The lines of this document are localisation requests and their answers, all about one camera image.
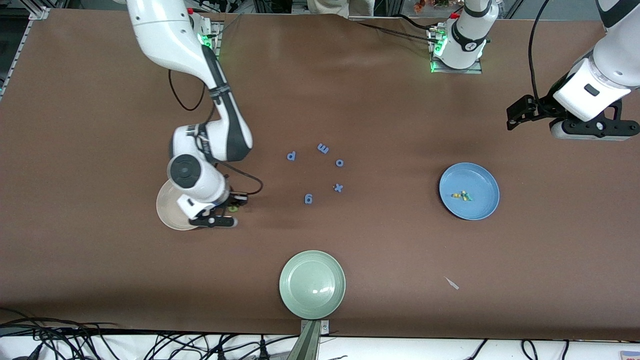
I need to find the beige round plate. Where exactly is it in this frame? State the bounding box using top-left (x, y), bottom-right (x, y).
top-left (156, 180), bottom-right (202, 231)

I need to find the blue round plate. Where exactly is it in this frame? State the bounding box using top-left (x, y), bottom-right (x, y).
top-left (439, 163), bottom-right (501, 221)

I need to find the green round plate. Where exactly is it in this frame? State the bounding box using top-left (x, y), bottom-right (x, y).
top-left (279, 250), bottom-right (347, 320)

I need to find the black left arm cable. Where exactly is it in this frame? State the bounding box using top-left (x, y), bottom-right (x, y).
top-left (526, 0), bottom-right (552, 102)

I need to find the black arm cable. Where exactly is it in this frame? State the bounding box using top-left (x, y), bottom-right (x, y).
top-left (167, 67), bottom-right (264, 197)
top-left (526, 0), bottom-right (552, 102)

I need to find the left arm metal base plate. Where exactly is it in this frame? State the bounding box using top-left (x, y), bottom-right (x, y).
top-left (431, 57), bottom-right (484, 75)

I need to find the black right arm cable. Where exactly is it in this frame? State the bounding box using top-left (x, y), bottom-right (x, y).
top-left (167, 67), bottom-right (264, 197)

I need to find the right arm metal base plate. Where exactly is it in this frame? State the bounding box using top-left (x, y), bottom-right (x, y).
top-left (200, 45), bottom-right (221, 68)

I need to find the black cable on table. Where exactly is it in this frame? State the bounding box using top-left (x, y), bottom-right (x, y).
top-left (350, 20), bottom-right (437, 44)
top-left (396, 14), bottom-right (442, 34)

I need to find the grey metal camera mount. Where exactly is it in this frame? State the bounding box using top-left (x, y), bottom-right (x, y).
top-left (287, 319), bottom-right (331, 360)

